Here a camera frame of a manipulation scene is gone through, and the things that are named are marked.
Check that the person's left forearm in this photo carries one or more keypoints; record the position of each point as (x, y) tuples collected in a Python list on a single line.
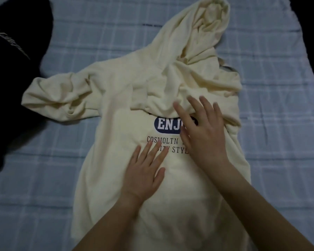
[(110, 227)]

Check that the cream printed hoodie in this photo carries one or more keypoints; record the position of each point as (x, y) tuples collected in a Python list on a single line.
[(115, 88)]

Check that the person's left hand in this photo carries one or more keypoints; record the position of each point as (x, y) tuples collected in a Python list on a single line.
[(144, 175)]

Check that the black hoodie with white lettering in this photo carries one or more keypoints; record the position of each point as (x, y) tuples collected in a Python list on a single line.
[(10, 88)]

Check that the bed with blue plaid sheet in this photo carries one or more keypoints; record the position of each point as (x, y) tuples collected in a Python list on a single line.
[(277, 128)]

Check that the person's right hand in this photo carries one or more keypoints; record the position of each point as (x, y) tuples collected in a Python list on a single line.
[(206, 138)]

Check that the person's right forearm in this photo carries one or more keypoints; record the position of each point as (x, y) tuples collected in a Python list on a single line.
[(259, 214)]

